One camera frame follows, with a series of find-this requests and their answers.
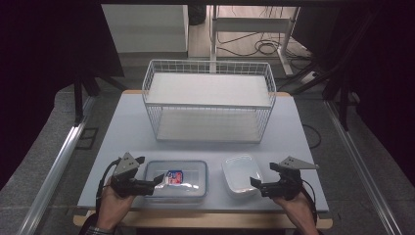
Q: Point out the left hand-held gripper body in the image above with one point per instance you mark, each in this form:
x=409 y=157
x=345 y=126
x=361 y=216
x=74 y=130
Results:
x=125 y=166

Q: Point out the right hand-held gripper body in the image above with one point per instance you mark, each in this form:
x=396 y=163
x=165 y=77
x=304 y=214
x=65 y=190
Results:
x=288 y=184

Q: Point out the white square dish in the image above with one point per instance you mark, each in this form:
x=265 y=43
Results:
x=239 y=174

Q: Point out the clear food container with lid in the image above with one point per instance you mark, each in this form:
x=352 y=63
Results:
x=192 y=173

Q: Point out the person's right hand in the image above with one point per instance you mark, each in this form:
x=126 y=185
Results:
x=298 y=210

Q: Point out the person's left hand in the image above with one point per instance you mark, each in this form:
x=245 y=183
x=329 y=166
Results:
x=112 y=207

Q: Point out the black stand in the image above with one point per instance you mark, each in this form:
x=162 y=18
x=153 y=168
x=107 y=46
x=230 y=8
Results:
x=342 y=98
x=78 y=101

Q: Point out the white power strip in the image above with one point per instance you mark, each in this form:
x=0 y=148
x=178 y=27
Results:
x=309 y=77

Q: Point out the white cabinet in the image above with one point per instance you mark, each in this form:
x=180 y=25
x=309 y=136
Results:
x=147 y=29

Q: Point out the black bin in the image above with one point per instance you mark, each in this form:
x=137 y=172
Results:
x=197 y=14

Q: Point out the metal floor rail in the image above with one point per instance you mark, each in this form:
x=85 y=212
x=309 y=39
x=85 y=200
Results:
x=359 y=163
x=55 y=169

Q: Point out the white desk frame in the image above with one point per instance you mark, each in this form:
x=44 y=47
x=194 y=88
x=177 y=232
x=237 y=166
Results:
x=251 y=24

